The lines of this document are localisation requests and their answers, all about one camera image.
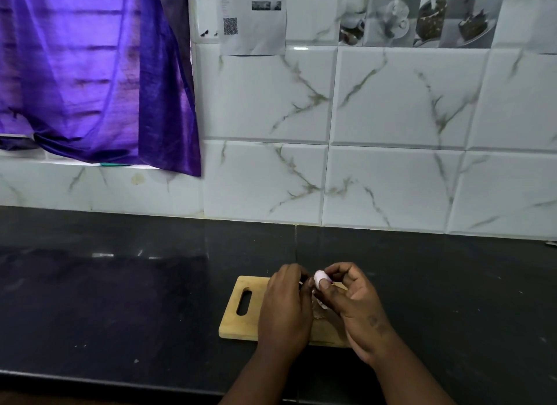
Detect garlic peel scraps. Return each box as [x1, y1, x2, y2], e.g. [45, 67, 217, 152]
[312, 298, 338, 320]

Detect person's right forearm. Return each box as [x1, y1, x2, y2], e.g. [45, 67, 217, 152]
[369, 333, 457, 405]

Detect person's left hand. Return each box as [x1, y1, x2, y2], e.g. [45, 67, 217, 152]
[258, 263, 315, 357]

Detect wooden cutting board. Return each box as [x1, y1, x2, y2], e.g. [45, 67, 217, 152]
[218, 275, 351, 348]

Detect purple curtain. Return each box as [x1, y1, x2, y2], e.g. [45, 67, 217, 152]
[0, 0, 202, 177]

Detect white printed paper sheet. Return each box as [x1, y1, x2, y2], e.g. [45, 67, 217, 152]
[217, 0, 287, 56]

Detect person's right hand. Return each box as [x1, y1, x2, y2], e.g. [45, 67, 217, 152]
[316, 262, 397, 366]

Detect grey food picture poster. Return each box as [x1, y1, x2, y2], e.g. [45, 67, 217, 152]
[339, 0, 506, 49]

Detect person's left forearm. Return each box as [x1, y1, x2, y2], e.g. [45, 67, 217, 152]
[219, 346, 301, 405]

